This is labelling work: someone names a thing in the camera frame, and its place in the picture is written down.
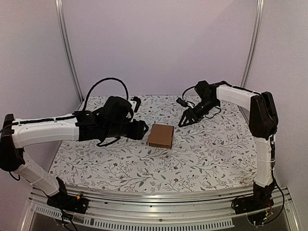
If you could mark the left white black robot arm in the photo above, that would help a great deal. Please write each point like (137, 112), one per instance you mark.
(16, 134)

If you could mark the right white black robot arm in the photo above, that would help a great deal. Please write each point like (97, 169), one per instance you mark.
(263, 119)

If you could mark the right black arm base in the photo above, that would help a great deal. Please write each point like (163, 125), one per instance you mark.
(260, 199)

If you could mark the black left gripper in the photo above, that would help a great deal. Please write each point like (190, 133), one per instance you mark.
(138, 133)

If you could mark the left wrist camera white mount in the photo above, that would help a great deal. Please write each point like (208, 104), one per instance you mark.
(135, 102)

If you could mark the right aluminium frame post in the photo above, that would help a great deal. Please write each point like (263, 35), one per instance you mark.
(253, 43)

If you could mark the aluminium front rail frame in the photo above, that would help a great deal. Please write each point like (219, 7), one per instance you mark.
(189, 211)

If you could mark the brown cardboard box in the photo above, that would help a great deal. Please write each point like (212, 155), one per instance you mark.
(161, 136)

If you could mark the aluminium frame post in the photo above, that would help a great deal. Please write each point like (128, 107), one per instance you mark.
(67, 48)
(253, 43)

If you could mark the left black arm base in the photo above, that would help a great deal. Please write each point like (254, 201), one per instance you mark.
(63, 201)

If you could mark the left aluminium frame post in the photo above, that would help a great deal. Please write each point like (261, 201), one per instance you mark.
(67, 48)

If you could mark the floral patterned table mat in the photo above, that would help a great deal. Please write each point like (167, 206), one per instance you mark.
(217, 153)

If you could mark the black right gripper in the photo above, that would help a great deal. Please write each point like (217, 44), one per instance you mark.
(191, 113)

